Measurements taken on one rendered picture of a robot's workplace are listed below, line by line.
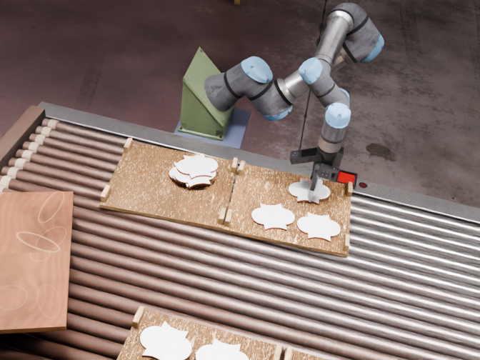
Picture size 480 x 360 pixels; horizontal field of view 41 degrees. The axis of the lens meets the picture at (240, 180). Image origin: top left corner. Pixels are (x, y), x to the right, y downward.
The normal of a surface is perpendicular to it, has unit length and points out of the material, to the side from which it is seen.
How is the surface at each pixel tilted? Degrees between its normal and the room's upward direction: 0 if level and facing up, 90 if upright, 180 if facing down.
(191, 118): 90
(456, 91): 0
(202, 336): 0
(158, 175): 0
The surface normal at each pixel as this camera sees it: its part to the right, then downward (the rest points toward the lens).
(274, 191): 0.12, -0.75
